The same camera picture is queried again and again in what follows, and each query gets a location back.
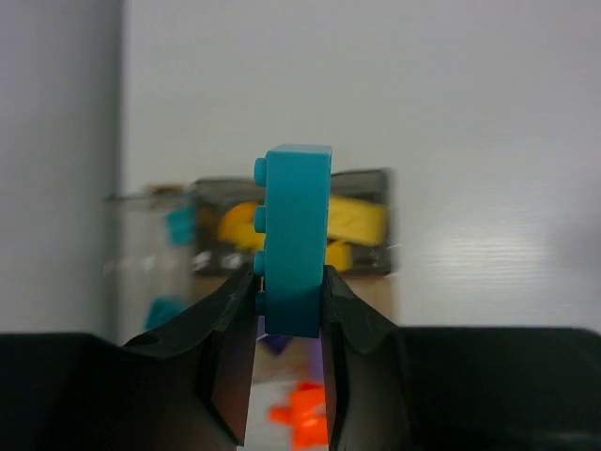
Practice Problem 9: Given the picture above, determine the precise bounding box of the yellow lego plate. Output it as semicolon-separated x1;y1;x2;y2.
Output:
328;195;388;246

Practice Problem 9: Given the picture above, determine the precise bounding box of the small teal lego brick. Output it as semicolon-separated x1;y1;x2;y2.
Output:
164;206;196;246

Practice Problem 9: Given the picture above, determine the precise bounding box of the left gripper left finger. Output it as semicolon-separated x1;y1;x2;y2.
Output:
1;268;257;450

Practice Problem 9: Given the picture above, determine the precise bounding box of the orange round dome piece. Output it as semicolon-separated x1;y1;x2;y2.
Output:
268;381;329;450

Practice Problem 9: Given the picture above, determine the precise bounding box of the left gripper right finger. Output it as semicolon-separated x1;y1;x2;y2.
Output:
321;266;600;450

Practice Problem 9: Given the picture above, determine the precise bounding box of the clear container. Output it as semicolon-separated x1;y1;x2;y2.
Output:
103;185;196;344

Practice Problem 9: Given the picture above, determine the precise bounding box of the grey smoked container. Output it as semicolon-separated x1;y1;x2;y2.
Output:
193;168;393;276

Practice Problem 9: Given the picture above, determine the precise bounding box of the teal square lego brick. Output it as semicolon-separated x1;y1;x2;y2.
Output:
143;297;187;331

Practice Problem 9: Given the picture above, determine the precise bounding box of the orange round lego piece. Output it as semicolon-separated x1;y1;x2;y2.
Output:
217;202;265;252

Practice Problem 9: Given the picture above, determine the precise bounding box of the long teal lego brick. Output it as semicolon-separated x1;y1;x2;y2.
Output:
253;144;332;338

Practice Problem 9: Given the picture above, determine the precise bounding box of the dark purple lego plate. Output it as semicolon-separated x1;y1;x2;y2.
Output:
256;316;292;356

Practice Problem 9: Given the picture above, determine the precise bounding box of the yellow square lego brick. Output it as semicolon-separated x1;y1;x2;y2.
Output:
325;241;353;272

